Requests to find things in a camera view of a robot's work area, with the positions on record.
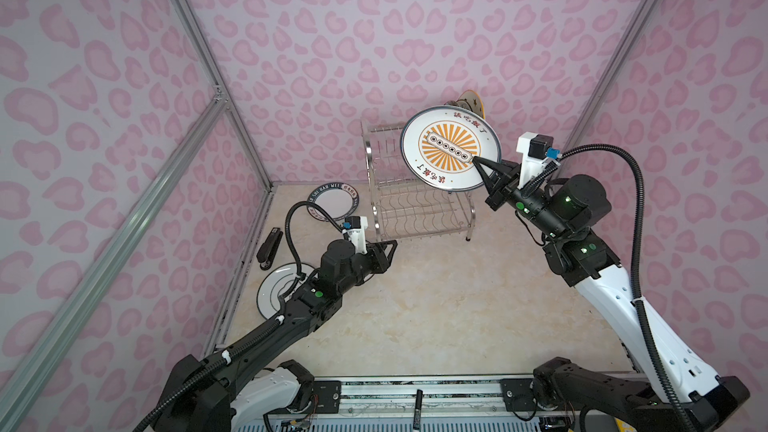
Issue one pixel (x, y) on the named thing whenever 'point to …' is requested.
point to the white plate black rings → (275, 283)
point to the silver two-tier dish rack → (402, 205)
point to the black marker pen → (418, 409)
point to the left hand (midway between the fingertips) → (396, 239)
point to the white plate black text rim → (336, 199)
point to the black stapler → (268, 250)
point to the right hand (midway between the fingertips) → (478, 157)
